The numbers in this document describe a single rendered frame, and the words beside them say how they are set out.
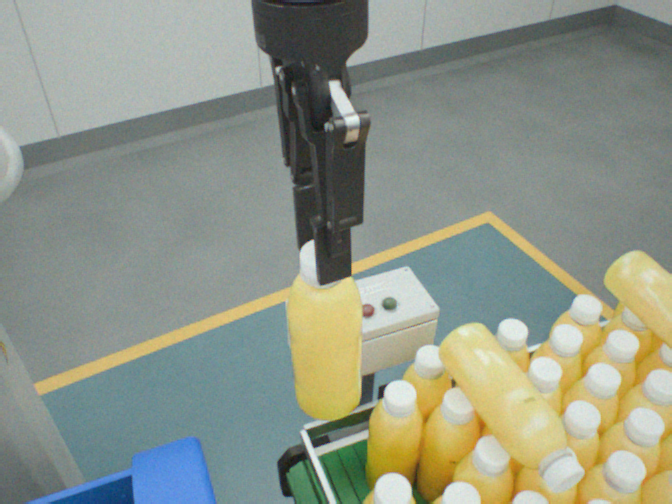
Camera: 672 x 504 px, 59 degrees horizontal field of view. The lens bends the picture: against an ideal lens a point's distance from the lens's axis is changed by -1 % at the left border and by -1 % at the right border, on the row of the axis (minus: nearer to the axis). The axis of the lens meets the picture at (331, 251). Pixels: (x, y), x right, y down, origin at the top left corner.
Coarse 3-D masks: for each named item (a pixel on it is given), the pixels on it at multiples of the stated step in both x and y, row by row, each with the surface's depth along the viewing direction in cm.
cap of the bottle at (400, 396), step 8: (392, 384) 75; (400, 384) 75; (408, 384) 75; (392, 392) 74; (400, 392) 74; (408, 392) 74; (384, 400) 74; (392, 400) 73; (400, 400) 73; (408, 400) 73; (392, 408) 73; (400, 408) 73; (408, 408) 73
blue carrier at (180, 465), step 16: (160, 448) 59; (176, 448) 57; (192, 448) 57; (144, 464) 55; (160, 464) 55; (176, 464) 54; (192, 464) 54; (96, 480) 64; (112, 480) 64; (128, 480) 65; (144, 480) 53; (160, 480) 52; (176, 480) 52; (192, 480) 52; (208, 480) 53; (48, 496) 63; (64, 496) 63; (80, 496) 64; (96, 496) 65; (112, 496) 66; (128, 496) 67; (144, 496) 51; (160, 496) 51; (176, 496) 51; (192, 496) 51; (208, 496) 51
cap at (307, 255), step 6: (306, 246) 53; (312, 246) 53; (306, 252) 52; (312, 252) 52; (300, 258) 52; (306, 258) 52; (312, 258) 52; (306, 264) 51; (312, 264) 51; (306, 270) 52; (312, 270) 51; (306, 276) 52; (312, 276) 52
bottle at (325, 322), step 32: (320, 288) 53; (352, 288) 54; (288, 320) 56; (320, 320) 53; (352, 320) 54; (320, 352) 56; (352, 352) 57; (320, 384) 59; (352, 384) 60; (320, 416) 62
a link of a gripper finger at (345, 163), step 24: (336, 120) 37; (360, 120) 37; (336, 144) 38; (360, 144) 39; (336, 168) 40; (360, 168) 41; (336, 192) 41; (360, 192) 42; (336, 216) 43; (360, 216) 44
